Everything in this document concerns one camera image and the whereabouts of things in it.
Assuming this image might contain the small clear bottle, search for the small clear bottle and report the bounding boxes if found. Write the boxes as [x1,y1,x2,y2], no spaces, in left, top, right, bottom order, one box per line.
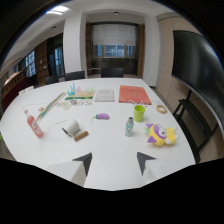
[124,116,135,138]

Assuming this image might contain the pink drink bottle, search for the pink drink bottle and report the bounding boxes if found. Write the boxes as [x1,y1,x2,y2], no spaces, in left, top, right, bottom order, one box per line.
[23,108,45,139]

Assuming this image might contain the yellow purple plush toy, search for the yellow purple plush toy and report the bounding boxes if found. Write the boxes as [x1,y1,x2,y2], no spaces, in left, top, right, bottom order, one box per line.
[143,122,180,147]

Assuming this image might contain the brown wooden cylinder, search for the brown wooden cylinder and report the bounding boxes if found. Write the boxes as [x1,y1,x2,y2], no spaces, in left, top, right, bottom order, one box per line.
[73,130,90,142]

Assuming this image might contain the white mug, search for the white mug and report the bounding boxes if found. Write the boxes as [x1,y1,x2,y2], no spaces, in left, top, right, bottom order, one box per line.
[61,118,81,139]

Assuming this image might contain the green plastic cup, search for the green plastic cup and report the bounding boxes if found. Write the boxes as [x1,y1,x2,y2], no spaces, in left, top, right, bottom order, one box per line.
[133,104,146,123]

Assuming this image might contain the tape roll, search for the tape roll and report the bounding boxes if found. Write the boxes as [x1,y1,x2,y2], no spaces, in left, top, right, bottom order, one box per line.
[155,104,168,115]

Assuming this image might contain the black screen stand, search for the black screen stand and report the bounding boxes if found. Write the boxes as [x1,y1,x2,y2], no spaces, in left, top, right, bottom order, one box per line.
[172,88,219,165]

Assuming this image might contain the purple eggplant toy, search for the purple eggplant toy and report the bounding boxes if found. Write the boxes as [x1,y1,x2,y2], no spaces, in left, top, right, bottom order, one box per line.
[89,112,110,123]

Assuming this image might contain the patterned plastic packet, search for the patterned plastic packet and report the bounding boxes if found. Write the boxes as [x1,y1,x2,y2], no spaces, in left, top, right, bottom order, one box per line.
[55,99,93,111]

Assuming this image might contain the long colourful ruler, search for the long colourful ruler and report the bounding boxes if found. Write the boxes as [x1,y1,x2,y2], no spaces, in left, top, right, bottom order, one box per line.
[35,91,68,124]

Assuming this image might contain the orange paper bag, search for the orange paper bag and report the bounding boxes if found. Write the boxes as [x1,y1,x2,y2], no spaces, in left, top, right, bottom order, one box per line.
[118,84,153,106]

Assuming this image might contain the white book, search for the white book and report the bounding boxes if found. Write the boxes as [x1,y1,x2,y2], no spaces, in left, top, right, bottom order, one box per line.
[93,88,115,103]

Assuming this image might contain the black chair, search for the black chair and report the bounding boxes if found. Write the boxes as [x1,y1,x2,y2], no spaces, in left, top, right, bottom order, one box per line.
[64,70,86,82]
[100,67,125,79]
[44,74,60,86]

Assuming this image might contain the white window blind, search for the white window blind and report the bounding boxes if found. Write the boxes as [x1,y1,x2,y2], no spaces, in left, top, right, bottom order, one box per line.
[92,23,138,47]

